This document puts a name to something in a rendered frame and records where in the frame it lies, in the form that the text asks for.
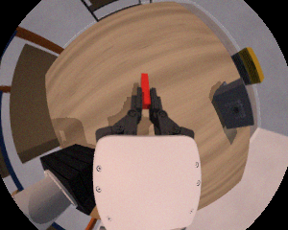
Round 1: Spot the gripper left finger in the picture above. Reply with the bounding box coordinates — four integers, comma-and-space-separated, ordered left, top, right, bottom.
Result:
95, 87, 142, 143

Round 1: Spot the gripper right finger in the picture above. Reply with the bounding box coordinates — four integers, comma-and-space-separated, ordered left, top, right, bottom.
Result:
149, 87, 195, 138

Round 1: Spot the red rectangular peg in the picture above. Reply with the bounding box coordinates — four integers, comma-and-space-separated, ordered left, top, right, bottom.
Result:
141, 73, 151, 109

